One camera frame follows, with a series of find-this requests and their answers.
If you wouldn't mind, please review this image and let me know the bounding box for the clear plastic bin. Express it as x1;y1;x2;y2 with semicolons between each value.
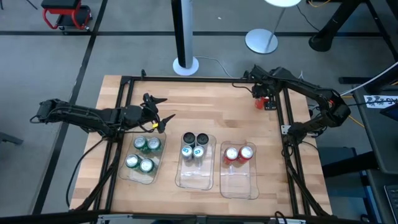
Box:
174;133;217;191
220;140;261;200
118;130;167;185

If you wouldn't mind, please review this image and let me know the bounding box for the red rolling stool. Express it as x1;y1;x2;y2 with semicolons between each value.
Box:
40;0;93;32

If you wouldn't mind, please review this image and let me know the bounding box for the long yellow cable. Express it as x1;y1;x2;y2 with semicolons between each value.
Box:
340;95;365;128

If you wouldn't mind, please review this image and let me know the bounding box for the white fan cable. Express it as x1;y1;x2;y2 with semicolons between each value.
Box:
194;55;234;78

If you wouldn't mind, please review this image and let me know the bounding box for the wide black desk foot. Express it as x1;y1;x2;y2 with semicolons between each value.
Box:
322;151;379;179

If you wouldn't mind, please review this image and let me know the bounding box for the thin black desk foot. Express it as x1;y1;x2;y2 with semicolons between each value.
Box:
338;76;374;85

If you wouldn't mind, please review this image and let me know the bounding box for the blue metal frame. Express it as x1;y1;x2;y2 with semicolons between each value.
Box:
360;172;385;224

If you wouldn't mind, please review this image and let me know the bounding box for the black front crossbar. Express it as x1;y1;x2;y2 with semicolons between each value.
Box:
0;210;364;224

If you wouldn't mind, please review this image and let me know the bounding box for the black diagonal desk bar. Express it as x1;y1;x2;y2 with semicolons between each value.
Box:
364;0;398;62

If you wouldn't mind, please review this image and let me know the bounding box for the black and white tower fan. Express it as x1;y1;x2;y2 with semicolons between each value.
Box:
170;0;200;77

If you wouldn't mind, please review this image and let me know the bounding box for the short yellow cable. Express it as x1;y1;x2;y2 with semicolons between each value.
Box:
307;0;331;8

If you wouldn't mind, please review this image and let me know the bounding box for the round grey lamp base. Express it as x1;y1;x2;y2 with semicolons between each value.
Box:
244;0;302;55

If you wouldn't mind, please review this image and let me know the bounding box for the grey furniture foot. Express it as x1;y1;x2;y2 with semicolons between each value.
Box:
0;130;24;146

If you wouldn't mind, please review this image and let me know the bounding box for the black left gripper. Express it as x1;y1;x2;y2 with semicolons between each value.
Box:
119;92;177;134

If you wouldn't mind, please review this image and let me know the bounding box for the grey metal bracket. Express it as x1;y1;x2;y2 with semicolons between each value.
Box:
97;213;135;224
269;217;307;224

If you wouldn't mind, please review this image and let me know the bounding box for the white printed paper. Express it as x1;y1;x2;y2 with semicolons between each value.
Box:
363;95;398;110

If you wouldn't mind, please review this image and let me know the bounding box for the black aluminium table frame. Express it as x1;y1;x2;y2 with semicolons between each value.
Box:
70;68;333;218

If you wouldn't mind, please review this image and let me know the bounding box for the black keyboard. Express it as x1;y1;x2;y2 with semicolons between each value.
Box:
384;184;398;224

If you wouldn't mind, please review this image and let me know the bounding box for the black lamp cable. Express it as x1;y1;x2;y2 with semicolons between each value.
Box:
295;3;321;32

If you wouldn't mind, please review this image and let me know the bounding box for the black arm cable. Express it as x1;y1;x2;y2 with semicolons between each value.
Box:
65;136;108;208

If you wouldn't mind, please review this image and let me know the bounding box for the black curved desk leg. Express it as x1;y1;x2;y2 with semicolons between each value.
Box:
308;0;364;53

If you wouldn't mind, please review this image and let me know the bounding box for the dark grey desk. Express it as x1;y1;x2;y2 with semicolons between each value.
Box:
353;60;398;175

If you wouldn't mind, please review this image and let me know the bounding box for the thick white cable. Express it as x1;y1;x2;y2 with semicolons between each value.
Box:
339;60;398;96

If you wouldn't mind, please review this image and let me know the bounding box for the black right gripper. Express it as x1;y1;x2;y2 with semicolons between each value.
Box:
251;74;280;111

